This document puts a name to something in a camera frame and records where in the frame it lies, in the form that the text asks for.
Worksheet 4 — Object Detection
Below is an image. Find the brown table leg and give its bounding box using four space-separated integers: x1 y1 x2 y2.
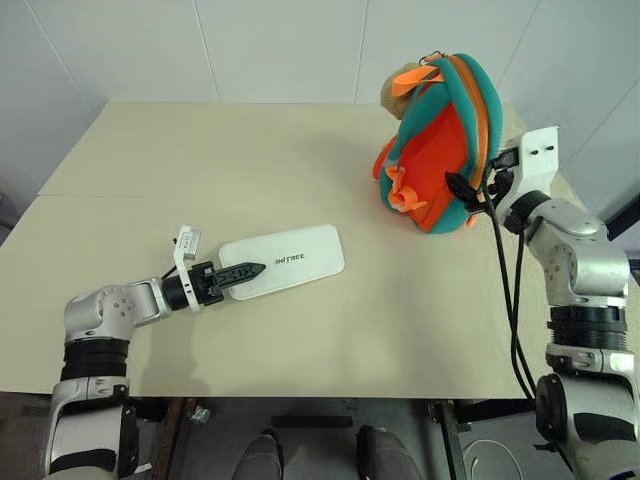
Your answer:
162 398 189 454

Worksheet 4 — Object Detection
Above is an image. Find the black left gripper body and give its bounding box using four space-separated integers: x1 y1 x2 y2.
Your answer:
188 260 226 307

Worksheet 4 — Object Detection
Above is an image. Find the orange and teal backpack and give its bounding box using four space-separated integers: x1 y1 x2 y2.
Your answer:
373 50 504 235

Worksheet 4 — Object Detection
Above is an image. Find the beige cloth lump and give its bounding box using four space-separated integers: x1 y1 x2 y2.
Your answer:
378 61 417 120

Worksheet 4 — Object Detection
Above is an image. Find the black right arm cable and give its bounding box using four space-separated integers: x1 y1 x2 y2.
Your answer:
479 184 539 401

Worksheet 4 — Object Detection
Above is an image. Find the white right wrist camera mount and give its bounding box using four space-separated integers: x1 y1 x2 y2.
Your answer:
517 124 562 202

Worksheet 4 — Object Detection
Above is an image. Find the dark rounded shape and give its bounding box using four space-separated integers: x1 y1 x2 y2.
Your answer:
355 424 424 480
233 431 282 480

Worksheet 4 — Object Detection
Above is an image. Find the white ring on floor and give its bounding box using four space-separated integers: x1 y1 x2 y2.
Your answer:
462 438 519 480

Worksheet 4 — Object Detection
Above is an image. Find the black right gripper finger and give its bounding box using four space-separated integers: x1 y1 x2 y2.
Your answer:
445 171 486 216

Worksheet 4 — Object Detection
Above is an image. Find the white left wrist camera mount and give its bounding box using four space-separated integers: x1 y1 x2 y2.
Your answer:
171 225 205 315

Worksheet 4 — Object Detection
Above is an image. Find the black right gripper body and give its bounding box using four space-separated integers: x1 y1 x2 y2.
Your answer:
486 146 523 202

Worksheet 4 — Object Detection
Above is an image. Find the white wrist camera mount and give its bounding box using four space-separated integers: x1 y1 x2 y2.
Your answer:
517 124 562 202
171 225 205 315

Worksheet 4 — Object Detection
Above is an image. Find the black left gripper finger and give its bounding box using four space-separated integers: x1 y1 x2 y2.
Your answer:
214 261 267 291

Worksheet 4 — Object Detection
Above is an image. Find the white box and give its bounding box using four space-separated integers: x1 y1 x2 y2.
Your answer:
218 223 347 302

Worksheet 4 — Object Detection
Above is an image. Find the dark metal table frame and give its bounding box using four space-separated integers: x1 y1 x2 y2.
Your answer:
427 398 474 480

